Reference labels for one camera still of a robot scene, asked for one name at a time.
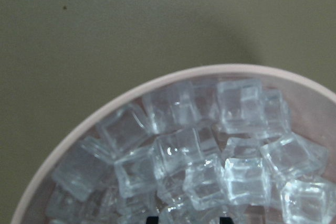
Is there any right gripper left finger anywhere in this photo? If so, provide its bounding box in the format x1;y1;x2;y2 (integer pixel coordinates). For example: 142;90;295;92
145;216;159;224

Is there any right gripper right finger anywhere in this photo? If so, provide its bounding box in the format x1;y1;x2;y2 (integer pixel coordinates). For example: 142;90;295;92
219;217;234;224

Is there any pink bowl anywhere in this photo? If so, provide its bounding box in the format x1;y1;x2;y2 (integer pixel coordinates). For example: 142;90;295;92
11;64;335;223

